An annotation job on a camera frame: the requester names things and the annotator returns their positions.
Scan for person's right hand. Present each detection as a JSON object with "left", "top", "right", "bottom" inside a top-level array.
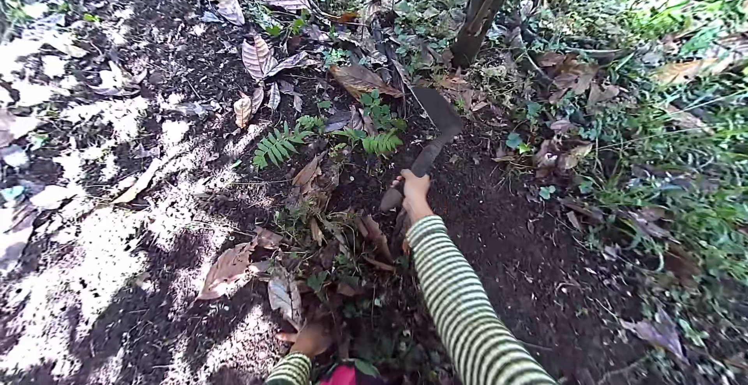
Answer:
[{"left": 392, "top": 169, "right": 433, "bottom": 224}]

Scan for person's left hand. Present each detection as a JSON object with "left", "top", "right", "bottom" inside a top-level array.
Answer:
[{"left": 276, "top": 320, "right": 333, "bottom": 359}]

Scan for dark curved machete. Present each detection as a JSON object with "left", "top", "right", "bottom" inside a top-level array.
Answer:
[{"left": 380, "top": 86, "right": 464, "bottom": 212}]

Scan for person's left forearm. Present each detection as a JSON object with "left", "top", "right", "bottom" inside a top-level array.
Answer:
[{"left": 266, "top": 351, "right": 313, "bottom": 385}]

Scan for green fern frond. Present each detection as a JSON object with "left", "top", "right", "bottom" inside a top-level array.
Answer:
[
  {"left": 332, "top": 127, "right": 404, "bottom": 157},
  {"left": 253, "top": 115, "right": 325, "bottom": 170}
]

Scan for person's body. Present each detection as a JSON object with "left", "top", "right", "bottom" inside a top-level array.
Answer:
[{"left": 319, "top": 363, "right": 385, "bottom": 385}]

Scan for small green broad-leaved plant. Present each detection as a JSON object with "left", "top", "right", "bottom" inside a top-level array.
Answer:
[{"left": 359, "top": 89, "right": 407, "bottom": 136}]

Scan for scattered dry brown leaves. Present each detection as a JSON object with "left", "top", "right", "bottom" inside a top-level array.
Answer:
[{"left": 0, "top": 0, "right": 748, "bottom": 368}]

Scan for brown tree trunk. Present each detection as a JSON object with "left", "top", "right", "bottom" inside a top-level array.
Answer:
[{"left": 449, "top": 0, "right": 519, "bottom": 69}]

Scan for green grass and weeds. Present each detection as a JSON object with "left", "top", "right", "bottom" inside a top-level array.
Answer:
[{"left": 503, "top": 0, "right": 748, "bottom": 385}]

